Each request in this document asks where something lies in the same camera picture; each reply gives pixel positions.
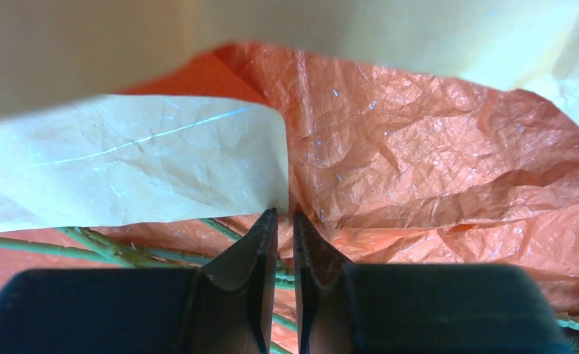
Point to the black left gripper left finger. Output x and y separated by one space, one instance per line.
224 306

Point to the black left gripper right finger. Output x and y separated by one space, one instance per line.
348 307

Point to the orange yellow wrapping paper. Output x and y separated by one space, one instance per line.
408 131

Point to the orange flower bouquet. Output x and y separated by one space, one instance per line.
104 249

